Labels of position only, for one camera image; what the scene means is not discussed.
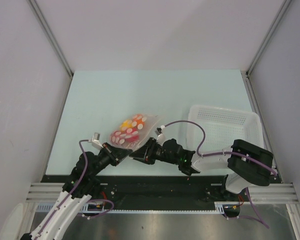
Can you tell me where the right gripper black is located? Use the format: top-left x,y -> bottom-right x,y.
129,137 -> 179,165

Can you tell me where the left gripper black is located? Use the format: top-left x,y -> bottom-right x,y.
88,141 -> 132,178

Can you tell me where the clear polka dot zip bag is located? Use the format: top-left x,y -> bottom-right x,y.
109,113 -> 161,151

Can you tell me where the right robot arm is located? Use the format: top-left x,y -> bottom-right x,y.
130,138 -> 277,201

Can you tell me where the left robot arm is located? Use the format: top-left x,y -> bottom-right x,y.
21,139 -> 133,240

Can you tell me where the red fake fruit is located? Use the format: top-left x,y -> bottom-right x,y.
109,128 -> 140,145

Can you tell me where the yellow fake fruit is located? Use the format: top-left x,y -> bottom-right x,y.
120,119 -> 133,131

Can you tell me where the orange fake fruit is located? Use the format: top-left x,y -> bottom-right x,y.
131,114 -> 147,130

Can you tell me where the white perforated plastic basket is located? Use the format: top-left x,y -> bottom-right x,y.
186,105 -> 264,153

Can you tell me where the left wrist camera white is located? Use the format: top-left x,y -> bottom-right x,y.
88,132 -> 103,151

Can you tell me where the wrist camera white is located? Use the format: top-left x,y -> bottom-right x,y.
155,125 -> 166,145
88,132 -> 103,151

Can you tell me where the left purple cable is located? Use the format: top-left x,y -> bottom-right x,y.
32,139 -> 93,238

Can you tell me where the purple cable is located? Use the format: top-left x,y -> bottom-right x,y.
161,120 -> 278,229
32,139 -> 93,238

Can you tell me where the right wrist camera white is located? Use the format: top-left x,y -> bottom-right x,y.
155,125 -> 166,145

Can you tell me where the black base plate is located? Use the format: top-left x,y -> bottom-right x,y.
41,174 -> 283,211

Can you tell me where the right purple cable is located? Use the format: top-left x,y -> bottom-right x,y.
161,120 -> 278,229

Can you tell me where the white slotted cable duct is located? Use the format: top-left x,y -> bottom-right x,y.
36,201 -> 241,215

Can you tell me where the right aluminium side rail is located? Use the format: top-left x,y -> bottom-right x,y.
241,71 -> 278,176

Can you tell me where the right aluminium frame post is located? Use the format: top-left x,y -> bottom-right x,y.
245,0 -> 294,77

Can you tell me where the aluminium frame post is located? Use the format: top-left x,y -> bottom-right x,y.
245,0 -> 294,77
26,0 -> 74,79

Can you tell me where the left aluminium frame post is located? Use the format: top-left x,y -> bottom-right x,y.
26,0 -> 74,79

